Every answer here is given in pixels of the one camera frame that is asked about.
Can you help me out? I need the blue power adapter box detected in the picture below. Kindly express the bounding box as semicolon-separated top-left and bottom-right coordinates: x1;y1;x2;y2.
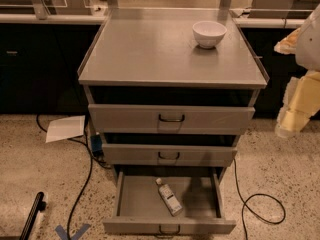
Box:
90;135;103;157

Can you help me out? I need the dark counter cabinet right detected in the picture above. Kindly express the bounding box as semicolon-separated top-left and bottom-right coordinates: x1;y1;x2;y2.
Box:
233;26;307;119

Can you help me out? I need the black cable left floor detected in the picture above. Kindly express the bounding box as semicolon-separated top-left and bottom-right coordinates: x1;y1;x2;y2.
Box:
35;114;111;240

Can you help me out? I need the grey middle drawer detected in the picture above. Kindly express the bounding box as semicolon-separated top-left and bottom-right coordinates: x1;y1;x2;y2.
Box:
102;144;237;167

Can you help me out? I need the dark counter cabinet left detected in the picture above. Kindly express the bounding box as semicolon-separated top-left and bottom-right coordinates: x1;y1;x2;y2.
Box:
0;23;100;114

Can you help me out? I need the black cable floor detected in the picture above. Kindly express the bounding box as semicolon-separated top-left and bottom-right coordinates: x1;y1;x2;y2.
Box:
233;158;287;240
35;114;111;240

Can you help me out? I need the black bar bottom left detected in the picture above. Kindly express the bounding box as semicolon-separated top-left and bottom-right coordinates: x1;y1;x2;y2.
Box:
19;192;46;240

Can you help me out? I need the clear plastic bottle white cap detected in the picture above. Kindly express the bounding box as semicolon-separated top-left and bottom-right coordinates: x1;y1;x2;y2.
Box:
155;178;183;216

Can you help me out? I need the grey bottom drawer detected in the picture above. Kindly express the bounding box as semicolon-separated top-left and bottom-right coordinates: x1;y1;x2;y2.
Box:
104;166;236;236

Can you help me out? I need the black cable right floor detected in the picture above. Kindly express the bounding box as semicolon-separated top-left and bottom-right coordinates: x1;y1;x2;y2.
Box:
233;158;287;240

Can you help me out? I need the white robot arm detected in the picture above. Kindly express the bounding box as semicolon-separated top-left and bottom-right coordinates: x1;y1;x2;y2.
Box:
274;6;320;138

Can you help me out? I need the grey drawer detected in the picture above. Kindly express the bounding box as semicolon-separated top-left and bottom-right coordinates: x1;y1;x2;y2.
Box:
89;104;255;135
104;166;236;236
102;144;237;167

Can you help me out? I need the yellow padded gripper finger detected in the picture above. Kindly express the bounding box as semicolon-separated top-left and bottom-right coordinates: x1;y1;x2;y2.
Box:
274;28;300;55
275;71;320;138

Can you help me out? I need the dark counter cabinet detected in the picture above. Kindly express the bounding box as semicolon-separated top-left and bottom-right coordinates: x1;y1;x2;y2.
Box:
233;26;307;119
0;23;100;114

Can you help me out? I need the white ceramic bowl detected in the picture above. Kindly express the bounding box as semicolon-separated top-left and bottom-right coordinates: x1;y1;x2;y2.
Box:
192;21;227;49

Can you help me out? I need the grey metal drawer cabinet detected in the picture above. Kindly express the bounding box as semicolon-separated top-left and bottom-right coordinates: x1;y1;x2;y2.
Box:
77;7;270;182

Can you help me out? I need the grey top drawer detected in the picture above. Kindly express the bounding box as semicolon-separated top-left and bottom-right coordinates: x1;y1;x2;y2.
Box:
89;104;255;135

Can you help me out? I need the white paper sheet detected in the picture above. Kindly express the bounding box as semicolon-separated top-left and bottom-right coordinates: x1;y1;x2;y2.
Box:
46;116;85;143

